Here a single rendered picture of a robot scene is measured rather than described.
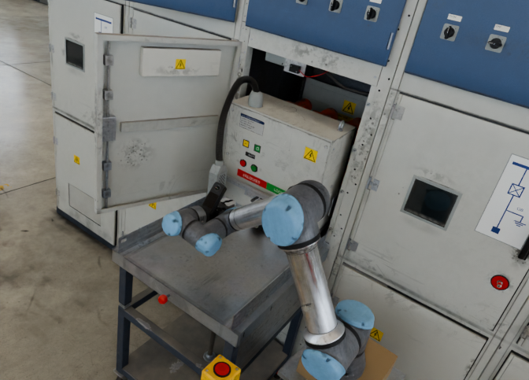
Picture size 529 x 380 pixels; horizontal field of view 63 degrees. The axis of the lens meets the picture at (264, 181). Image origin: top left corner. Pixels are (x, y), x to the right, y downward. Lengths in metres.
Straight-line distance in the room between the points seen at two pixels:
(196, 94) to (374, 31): 0.79
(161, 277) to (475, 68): 1.29
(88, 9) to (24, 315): 1.69
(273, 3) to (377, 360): 1.37
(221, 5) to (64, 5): 1.15
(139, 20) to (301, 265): 1.62
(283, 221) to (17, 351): 1.82
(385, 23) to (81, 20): 1.71
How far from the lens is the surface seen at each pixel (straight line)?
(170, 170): 2.03
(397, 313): 1.97
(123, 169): 1.92
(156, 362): 2.23
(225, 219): 1.43
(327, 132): 1.70
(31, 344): 2.60
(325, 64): 1.76
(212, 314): 1.53
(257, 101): 1.81
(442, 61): 1.59
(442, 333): 1.96
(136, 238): 1.79
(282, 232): 1.06
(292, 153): 1.73
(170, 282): 1.63
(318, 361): 1.24
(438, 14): 1.60
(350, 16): 1.69
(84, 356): 2.50
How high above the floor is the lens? 1.91
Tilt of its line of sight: 27 degrees down
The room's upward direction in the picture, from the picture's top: 12 degrees clockwise
